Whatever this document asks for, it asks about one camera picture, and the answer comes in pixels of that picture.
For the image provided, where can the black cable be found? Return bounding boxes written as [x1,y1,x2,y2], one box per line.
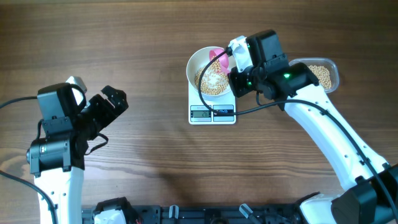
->
[0,95,58,224]
[197,48,398,223]

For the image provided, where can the white bowl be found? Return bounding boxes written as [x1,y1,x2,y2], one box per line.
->
[186,47,236,92]

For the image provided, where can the right black cable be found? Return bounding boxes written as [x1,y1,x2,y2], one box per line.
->
[197,48,398,223]

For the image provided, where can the soybeans in bowl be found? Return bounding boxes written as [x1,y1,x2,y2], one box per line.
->
[201,60,229,95]

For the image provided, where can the pink measuring scoop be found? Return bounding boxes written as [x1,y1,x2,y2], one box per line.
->
[209,47,230,74]

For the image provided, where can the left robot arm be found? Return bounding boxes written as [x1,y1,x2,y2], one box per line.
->
[26,83,128,223]

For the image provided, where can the white digital kitchen scale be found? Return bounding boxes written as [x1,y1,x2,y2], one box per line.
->
[188,83,236,125]

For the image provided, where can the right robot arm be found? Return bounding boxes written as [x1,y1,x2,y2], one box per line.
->
[227,30,397,223]

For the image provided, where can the clear plastic container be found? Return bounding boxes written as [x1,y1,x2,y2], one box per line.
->
[289,57,340,93]

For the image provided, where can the left black cable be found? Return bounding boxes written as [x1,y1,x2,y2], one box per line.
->
[0,95,58,224]

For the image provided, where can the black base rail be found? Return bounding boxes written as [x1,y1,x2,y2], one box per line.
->
[82,197,304,224]

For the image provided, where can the soybeans pile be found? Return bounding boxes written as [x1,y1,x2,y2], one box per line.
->
[308,65,332,89]

